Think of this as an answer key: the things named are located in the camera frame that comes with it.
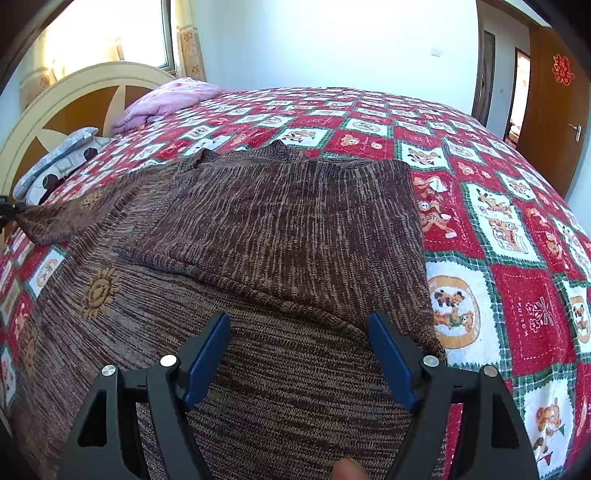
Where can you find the cream and wooden headboard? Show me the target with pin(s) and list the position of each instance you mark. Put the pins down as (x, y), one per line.
(69, 87)

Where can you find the wooden door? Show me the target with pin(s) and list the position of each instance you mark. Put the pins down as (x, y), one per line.
(554, 115)

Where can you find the brown knitted sweater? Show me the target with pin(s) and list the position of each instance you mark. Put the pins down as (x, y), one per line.
(277, 230)

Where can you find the red paper door decoration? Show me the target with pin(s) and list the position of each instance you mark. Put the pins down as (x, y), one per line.
(562, 69)

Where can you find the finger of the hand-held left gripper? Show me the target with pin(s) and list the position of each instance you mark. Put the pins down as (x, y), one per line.
(11, 210)

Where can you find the red printed bed blanket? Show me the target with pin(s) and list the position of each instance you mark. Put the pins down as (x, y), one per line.
(521, 304)

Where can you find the window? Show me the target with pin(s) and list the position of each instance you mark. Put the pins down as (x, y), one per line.
(138, 32)

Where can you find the pink pillow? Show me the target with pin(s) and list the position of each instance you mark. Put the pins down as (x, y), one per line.
(171, 99)

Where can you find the person's right hand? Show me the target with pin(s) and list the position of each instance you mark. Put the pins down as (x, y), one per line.
(348, 470)

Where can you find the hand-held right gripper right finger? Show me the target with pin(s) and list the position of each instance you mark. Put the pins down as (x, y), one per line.
(392, 364)

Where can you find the dark wooden door frame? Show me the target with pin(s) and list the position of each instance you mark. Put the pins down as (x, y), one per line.
(480, 69)

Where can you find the grey patterned pillow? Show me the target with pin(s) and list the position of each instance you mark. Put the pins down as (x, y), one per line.
(60, 161)

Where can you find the patterned curtain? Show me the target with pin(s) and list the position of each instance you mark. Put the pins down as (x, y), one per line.
(189, 46)

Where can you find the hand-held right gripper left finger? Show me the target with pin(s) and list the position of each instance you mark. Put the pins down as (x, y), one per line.
(207, 360)

